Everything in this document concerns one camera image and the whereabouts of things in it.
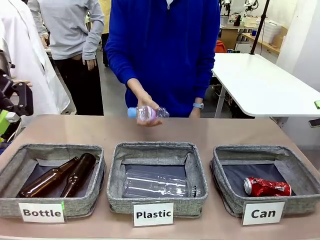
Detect grey basket labelled Bottle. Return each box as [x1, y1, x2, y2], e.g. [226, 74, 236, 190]
[0, 142, 107, 219]

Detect grey basket labelled Can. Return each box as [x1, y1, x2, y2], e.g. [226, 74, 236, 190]
[210, 144, 320, 218]

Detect crushed red can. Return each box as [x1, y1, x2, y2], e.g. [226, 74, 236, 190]
[243, 176, 293, 198]

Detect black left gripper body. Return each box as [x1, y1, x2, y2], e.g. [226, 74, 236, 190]
[0, 69, 14, 111]

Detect crushed bottle light blue cap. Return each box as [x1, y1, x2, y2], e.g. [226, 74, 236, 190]
[127, 105, 171, 124]

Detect brown cardboard box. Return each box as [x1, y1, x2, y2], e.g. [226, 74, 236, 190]
[220, 26, 239, 50]

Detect grey shirt person's left hand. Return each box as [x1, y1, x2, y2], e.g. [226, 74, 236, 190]
[85, 58, 98, 72]

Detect orange chair back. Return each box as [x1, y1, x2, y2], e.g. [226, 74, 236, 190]
[215, 39, 228, 54]

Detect white Bottle label sign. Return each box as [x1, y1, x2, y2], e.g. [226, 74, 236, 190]
[18, 201, 65, 224]

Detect person's right hand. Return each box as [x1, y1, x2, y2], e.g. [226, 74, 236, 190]
[126, 79, 164, 128]

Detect person in grey shirt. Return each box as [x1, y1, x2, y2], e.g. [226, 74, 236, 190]
[26, 0, 105, 116]

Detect white plastic storage bins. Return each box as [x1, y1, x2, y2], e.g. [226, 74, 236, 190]
[262, 20, 285, 43]

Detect brown glass bottle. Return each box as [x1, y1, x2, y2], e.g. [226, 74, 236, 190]
[18, 156, 81, 199]
[59, 152, 98, 199]

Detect person in white coat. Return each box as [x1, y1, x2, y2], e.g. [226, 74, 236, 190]
[0, 0, 71, 118]

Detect grey basket labelled Plastic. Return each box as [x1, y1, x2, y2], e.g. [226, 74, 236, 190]
[106, 141, 209, 219]

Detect person's left forearm blue sleeve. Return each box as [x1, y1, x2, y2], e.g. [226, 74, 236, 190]
[192, 44, 221, 104]

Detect clear plastic bottle black cap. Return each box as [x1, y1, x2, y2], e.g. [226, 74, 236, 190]
[123, 169, 202, 199]

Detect white background table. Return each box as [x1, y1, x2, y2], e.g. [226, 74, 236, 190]
[211, 52, 320, 119]

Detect person's left hand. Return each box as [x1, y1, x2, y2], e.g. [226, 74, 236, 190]
[188, 108, 202, 119]

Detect person in blue sweater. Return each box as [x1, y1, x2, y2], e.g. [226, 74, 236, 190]
[104, 0, 221, 119]

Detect white Plastic label sign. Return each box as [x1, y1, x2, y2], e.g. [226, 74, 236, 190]
[132, 202, 175, 227]

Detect grey shirt person's right hand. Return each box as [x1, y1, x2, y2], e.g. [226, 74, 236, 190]
[39, 33, 50, 49]

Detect white coat person's hand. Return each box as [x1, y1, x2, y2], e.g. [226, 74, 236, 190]
[11, 79, 34, 88]

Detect person's right forearm blue sleeve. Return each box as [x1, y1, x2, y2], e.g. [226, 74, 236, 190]
[104, 39, 141, 89]

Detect white Can label sign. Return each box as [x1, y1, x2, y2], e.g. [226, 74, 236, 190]
[241, 201, 286, 226]

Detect black tripod pole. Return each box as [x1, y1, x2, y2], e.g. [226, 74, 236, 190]
[249, 0, 271, 56]

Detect wooden workbench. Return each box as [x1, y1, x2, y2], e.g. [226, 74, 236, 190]
[241, 31, 281, 55]

